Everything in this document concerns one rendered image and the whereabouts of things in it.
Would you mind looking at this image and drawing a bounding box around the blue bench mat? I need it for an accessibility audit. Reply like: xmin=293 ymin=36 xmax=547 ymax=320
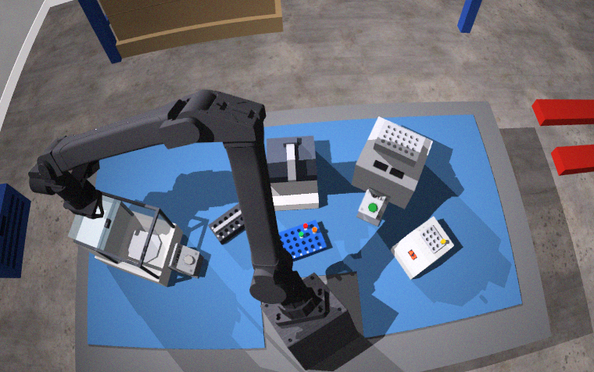
xmin=88 ymin=115 xmax=522 ymax=349

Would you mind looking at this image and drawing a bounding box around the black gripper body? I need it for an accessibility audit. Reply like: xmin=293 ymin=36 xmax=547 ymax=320
xmin=63 ymin=181 xmax=102 ymax=218

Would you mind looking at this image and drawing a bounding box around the blue tube rack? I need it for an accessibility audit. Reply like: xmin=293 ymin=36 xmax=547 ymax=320
xmin=279 ymin=220 xmax=327 ymax=261

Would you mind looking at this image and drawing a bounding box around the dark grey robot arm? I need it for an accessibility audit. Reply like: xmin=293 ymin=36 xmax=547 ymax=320
xmin=28 ymin=89 xmax=327 ymax=326

